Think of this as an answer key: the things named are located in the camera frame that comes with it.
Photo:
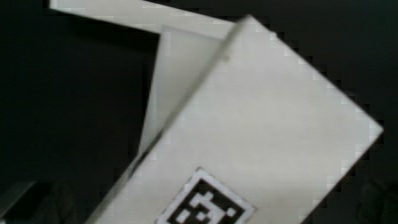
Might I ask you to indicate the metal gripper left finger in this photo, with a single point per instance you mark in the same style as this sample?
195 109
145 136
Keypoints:
10 197

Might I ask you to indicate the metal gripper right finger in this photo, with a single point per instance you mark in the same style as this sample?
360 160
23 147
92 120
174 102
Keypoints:
378 210

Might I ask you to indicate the white cabinet box with tags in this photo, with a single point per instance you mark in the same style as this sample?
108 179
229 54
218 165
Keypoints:
257 145

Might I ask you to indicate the white cabinet body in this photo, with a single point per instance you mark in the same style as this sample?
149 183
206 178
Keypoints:
191 34

